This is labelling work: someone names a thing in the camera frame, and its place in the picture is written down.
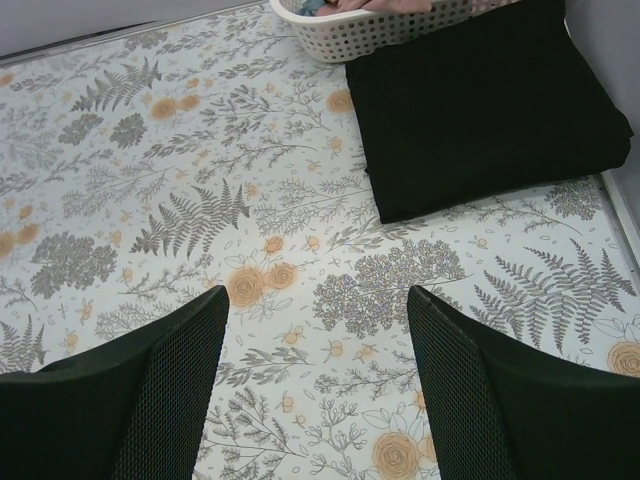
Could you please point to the black t-shirt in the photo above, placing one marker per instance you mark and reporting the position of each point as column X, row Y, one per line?
column 497, row 103

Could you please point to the pink t-shirt with print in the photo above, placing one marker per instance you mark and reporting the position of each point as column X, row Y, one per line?
column 383, row 6

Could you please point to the white plastic laundry basket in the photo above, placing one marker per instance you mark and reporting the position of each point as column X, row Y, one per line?
column 343, row 37

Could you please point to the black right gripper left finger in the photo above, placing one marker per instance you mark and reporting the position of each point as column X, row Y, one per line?
column 131, row 408

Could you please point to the blue garment in basket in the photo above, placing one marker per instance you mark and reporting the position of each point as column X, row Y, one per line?
column 311, row 7

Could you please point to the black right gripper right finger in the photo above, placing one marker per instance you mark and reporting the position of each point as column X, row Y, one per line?
column 500, row 409

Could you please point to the floral patterned table mat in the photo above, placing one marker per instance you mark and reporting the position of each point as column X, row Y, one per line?
column 138, row 173

